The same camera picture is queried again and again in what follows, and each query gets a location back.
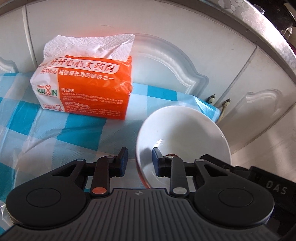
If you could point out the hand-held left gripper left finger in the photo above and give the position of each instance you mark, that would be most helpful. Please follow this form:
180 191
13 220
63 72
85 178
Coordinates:
123 161

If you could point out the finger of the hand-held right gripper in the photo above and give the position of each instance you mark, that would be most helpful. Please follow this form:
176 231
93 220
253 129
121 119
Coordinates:
241 172

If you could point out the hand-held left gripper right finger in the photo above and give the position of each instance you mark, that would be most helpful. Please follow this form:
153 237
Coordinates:
156 162

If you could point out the plain white bowl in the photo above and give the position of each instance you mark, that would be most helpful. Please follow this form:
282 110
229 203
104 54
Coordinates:
185 129

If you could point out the white cabinet door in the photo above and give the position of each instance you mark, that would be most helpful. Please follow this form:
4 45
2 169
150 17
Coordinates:
161 23
266 111
13 34

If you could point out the cabinet door knob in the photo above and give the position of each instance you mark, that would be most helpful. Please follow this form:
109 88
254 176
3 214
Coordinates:
227 103
211 98

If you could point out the orange white tissue pack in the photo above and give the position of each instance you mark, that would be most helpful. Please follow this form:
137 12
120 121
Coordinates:
92 92

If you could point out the blue checked tablecloth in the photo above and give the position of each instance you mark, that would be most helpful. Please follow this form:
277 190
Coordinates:
46 129

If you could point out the grey stone countertop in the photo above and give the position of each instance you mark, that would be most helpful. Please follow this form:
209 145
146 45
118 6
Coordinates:
266 30

